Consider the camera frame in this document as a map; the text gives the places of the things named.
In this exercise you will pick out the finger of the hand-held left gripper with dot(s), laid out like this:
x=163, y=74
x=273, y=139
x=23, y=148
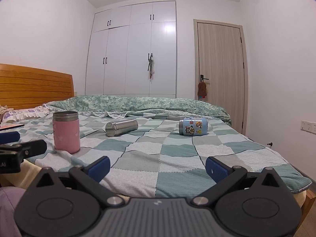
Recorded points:
x=33, y=148
x=9, y=137

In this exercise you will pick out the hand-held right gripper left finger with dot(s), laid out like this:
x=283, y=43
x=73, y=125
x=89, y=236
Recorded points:
x=100, y=169

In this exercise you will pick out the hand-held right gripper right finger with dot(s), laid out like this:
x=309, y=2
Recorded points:
x=215, y=171

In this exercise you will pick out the pink cup with steel lid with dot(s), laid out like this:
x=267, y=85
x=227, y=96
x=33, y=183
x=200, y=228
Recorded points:
x=66, y=135

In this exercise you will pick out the stainless steel cup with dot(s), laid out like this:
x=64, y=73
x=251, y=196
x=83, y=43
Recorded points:
x=122, y=127

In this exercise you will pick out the blue cartoon sticker cup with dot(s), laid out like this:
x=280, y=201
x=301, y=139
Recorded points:
x=193, y=127

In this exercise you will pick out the red flat book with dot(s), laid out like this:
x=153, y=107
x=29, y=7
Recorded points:
x=11, y=127

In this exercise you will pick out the white purple print pillow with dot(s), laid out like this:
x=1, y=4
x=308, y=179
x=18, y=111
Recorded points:
x=24, y=114

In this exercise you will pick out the purple clothing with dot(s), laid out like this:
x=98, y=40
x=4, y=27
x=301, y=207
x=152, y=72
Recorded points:
x=9, y=209

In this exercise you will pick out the checkered green bed blanket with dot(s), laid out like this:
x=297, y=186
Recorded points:
x=153, y=158

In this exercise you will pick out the wooden headboard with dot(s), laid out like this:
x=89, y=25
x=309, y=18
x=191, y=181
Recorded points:
x=34, y=86

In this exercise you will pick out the green floral quilt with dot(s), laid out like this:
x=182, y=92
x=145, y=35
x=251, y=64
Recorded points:
x=138, y=105

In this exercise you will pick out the beige wooden door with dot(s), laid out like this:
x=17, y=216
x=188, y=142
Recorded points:
x=219, y=74

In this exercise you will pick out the white wardrobe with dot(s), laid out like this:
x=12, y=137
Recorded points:
x=123, y=54

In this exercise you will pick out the wooden bed frame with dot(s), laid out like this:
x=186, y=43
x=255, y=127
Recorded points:
x=308, y=202

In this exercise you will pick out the white wall socket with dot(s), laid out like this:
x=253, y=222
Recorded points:
x=308, y=126

